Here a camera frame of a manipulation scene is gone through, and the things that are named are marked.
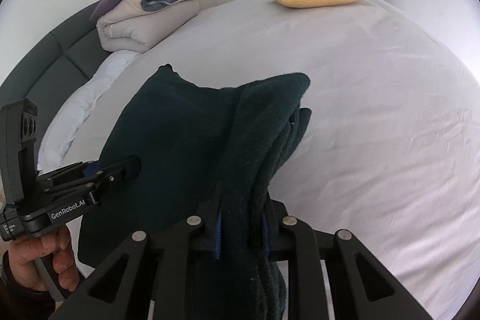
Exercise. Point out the dark grey upholstered headboard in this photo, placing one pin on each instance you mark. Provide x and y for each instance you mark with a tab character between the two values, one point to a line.
62	61

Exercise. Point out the white crumpled duvet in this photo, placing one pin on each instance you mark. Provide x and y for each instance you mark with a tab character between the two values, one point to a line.
76	109

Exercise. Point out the dark green knitted garment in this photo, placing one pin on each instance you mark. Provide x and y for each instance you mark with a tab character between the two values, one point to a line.
196	144

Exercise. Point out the beige rolled comforter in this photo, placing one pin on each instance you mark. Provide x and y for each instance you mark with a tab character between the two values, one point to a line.
129	27

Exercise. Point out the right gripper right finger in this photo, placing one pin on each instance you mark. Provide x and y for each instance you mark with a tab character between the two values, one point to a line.
274	241

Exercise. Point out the person's left hand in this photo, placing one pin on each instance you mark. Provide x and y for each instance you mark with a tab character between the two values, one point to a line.
25	250

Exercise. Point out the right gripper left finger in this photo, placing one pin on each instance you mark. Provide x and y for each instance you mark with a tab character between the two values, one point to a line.
216	235

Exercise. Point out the white bed sheet mattress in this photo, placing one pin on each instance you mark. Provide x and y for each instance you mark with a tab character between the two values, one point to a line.
392	149

